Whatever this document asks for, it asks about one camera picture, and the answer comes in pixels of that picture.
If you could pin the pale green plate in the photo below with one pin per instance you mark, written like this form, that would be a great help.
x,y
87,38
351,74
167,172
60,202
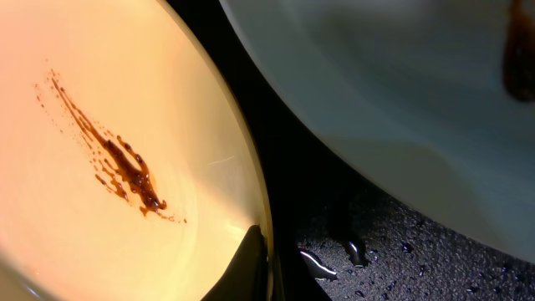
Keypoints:
x,y
410,94

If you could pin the round black tray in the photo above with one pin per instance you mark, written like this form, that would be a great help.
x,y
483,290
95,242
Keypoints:
x,y
338,236

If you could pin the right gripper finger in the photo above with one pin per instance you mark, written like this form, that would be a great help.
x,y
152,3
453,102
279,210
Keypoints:
x,y
245,278

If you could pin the yellow plate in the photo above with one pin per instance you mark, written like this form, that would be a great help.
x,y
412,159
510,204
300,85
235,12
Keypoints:
x,y
127,169

